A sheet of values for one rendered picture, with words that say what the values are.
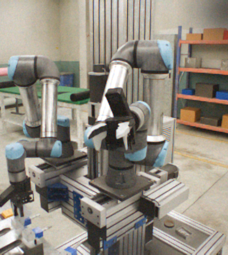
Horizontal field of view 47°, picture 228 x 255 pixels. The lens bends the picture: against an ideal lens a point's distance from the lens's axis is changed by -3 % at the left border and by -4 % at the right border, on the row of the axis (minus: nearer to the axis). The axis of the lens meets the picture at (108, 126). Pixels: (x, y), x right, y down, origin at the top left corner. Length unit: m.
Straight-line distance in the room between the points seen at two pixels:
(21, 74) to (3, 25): 6.99
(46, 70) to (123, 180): 0.61
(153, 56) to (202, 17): 5.23
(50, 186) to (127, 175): 0.53
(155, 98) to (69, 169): 0.76
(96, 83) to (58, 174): 0.58
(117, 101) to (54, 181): 0.99
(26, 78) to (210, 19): 5.23
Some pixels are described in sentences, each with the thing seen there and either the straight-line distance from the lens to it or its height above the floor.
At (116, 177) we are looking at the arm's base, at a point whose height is 1.09.
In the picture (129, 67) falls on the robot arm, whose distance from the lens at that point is 1.10.
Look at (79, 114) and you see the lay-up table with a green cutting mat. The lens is 4.10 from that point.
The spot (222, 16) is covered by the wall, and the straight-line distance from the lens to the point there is 6.12.
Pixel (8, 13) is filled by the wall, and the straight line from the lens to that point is 8.42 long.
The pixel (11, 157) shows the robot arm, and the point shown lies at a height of 1.23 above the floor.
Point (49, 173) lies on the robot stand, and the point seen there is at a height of 0.97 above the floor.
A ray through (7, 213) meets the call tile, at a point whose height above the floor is 0.84.
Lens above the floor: 1.64
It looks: 16 degrees down
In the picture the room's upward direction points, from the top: straight up
